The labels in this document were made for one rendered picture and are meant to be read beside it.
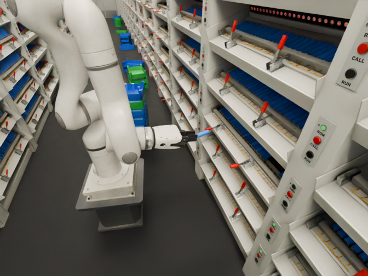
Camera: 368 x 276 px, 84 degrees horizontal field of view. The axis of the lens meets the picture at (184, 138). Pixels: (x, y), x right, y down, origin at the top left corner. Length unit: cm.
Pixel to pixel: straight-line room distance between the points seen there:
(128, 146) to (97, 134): 35
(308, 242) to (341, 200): 20
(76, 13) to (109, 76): 16
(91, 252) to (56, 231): 27
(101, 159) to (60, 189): 72
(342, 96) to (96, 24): 56
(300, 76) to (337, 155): 21
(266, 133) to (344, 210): 29
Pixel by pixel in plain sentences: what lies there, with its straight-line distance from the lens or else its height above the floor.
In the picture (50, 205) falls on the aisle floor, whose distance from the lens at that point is 162.
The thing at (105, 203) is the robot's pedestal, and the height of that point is 28.
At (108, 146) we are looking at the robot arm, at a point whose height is 71.
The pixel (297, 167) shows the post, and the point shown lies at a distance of 62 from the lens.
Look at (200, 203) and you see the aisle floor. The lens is 138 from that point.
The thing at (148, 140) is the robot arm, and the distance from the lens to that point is 72.
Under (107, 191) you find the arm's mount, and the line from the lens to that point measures 107.
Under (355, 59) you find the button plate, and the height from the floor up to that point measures 103.
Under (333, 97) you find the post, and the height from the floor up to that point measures 95.
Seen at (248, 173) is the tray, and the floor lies 54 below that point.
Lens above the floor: 113
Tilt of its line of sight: 37 degrees down
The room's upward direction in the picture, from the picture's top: straight up
